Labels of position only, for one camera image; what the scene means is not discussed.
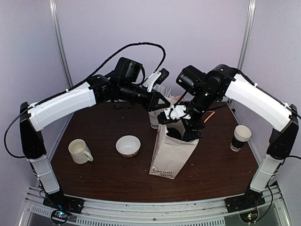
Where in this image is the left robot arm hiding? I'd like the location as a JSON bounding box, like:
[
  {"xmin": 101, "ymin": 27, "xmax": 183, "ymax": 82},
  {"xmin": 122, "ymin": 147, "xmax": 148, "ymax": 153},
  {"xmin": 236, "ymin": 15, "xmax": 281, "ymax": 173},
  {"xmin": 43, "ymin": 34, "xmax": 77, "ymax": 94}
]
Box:
[{"xmin": 19, "ymin": 57, "xmax": 170, "ymax": 209}]

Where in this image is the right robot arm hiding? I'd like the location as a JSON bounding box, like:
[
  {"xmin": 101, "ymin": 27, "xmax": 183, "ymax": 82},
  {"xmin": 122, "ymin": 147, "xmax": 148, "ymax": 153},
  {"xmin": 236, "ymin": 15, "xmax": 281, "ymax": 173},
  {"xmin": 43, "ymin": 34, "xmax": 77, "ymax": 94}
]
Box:
[{"xmin": 167, "ymin": 64, "xmax": 299, "ymax": 208}]

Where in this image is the white ceramic bowl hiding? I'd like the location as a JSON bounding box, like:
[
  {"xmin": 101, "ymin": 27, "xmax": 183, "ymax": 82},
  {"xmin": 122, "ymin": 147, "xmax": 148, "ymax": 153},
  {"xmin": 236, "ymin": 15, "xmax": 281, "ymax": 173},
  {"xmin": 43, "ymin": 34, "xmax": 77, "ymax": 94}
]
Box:
[{"xmin": 115, "ymin": 135, "xmax": 141, "ymax": 158}]

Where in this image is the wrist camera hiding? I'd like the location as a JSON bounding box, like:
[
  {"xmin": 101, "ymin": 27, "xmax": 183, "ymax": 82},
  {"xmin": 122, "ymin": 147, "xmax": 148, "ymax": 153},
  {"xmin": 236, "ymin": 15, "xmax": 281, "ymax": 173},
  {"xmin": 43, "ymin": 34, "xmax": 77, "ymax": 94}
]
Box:
[
  {"xmin": 142, "ymin": 68, "xmax": 169, "ymax": 92},
  {"xmin": 157, "ymin": 105, "xmax": 191, "ymax": 125}
]

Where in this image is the cream ceramic mug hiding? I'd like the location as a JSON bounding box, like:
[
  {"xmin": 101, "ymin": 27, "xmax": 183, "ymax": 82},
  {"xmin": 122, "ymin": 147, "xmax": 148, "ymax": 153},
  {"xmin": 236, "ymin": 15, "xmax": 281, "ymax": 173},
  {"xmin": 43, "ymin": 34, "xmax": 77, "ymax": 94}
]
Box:
[{"xmin": 68, "ymin": 139, "xmax": 94, "ymax": 164}]

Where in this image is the right aluminium corner post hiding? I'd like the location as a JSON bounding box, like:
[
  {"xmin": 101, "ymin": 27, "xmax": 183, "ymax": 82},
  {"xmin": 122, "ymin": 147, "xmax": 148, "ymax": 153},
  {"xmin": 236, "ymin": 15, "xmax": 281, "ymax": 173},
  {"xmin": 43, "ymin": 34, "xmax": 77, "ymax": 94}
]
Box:
[{"xmin": 237, "ymin": 0, "xmax": 256, "ymax": 71}]

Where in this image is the left aluminium corner post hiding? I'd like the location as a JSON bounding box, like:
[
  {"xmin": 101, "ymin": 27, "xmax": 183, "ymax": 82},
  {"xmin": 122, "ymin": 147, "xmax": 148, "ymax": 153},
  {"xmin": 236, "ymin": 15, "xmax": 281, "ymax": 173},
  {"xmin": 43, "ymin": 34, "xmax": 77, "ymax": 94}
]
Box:
[{"xmin": 49, "ymin": 0, "xmax": 74, "ymax": 91}]

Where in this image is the wrapped white straws bundle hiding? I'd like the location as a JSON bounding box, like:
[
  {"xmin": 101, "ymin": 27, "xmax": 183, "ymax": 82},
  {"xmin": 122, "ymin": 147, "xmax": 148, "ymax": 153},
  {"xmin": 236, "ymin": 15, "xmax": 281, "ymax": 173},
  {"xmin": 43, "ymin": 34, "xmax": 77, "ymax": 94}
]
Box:
[{"xmin": 157, "ymin": 85, "xmax": 174, "ymax": 99}]

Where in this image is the white cup holding straws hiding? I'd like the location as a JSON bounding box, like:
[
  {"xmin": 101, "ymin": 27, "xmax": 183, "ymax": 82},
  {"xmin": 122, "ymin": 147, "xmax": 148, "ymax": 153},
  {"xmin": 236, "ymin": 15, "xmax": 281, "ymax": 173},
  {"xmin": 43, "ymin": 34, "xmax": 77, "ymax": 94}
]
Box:
[{"xmin": 149, "ymin": 111, "xmax": 159, "ymax": 129}]

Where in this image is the white paper takeout bag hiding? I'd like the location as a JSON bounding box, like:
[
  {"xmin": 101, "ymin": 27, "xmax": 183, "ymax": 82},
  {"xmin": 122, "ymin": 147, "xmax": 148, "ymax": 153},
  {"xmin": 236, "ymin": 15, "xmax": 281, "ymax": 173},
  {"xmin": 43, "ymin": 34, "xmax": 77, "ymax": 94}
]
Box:
[{"xmin": 148, "ymin": 94, "xmax": 216, "ymax": 181}]

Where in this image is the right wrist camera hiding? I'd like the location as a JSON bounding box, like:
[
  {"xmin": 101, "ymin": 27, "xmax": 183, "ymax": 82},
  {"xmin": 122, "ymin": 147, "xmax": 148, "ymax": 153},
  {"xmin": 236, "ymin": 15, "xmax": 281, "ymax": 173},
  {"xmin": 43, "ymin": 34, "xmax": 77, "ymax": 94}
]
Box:
[{"xmin": 157, "ymin": 105, "xmax": 191, "ymax": 125}]

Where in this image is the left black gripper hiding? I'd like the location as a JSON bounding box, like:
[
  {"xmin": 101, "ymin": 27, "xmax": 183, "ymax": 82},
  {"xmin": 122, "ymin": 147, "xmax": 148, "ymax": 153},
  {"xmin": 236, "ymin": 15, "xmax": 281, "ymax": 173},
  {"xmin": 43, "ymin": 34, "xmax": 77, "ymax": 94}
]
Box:
[{"xmin": 119, "ymin": 81, "xmax": 171, "ymax": 112}]

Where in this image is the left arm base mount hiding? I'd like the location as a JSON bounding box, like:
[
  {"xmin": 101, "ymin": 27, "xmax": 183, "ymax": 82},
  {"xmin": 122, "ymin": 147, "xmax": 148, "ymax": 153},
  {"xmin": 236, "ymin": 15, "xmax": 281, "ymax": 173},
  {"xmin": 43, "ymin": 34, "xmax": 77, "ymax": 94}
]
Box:
[{"xmin": 43, "ymin": 195, "xmax": 84, "ymax": 225}]

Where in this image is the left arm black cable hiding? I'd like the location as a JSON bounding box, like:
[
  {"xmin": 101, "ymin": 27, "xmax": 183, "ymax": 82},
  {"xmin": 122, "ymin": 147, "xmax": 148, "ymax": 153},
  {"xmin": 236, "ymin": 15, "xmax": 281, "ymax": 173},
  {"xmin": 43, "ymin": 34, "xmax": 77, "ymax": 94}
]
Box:
[{"xmin": 3, "ymin": 41, "xmax": 167, "ymax": 158}]

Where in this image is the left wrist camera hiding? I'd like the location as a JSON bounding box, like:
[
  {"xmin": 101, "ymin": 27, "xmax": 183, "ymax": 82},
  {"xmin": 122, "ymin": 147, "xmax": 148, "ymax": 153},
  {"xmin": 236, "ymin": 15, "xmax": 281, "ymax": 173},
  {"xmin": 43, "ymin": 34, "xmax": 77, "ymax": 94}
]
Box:
[{"xmin": 142, "ymin": 68, "xmax": 169, "ymax": 92}]

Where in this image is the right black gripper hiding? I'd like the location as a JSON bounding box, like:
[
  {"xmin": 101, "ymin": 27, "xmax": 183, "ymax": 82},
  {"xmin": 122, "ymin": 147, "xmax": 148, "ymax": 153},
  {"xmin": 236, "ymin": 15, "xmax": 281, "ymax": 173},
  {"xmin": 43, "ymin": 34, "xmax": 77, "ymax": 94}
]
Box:
[{"xmin": 180, "ymin": 88, "xmax": 219, "ymax": 143}]

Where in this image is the stack of paper cups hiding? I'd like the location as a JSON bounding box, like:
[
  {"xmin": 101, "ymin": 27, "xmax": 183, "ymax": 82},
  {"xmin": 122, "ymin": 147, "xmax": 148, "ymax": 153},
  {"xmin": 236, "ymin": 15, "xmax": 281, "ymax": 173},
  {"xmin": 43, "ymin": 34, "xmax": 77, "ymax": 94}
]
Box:
[{"xmin": 230, "ymin": 125, "xmax": 252, "ymax": 152}]

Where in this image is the aluminium corner post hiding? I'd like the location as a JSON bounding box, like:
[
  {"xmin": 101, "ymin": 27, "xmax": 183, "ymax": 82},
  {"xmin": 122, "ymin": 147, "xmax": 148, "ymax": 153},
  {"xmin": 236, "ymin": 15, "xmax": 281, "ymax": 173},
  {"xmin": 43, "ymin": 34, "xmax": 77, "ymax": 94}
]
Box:
[
  {"xmin": 49, "ymin": 0, "xmax": 74, "ymax": 91},
  {"xmin": 237, "ymin": 0, "xmax": 256, "ymax": 71}
]

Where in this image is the black plastic cup lid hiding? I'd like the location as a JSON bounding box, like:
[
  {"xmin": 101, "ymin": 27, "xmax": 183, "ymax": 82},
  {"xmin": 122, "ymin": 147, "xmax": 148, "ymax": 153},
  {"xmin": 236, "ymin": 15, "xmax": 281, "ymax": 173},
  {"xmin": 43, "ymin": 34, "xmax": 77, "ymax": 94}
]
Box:
[{"xmin": 166, "ymin": 128, "xmax": 182, "ymax": 140}]

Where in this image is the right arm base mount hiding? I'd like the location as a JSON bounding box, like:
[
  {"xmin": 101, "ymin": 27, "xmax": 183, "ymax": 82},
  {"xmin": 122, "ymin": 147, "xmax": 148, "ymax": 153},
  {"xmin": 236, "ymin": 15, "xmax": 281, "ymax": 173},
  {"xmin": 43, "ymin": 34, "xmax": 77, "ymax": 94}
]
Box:
[{"xmin": 225, "ymin": 188, "xmax": 265, "ymax": 224}]

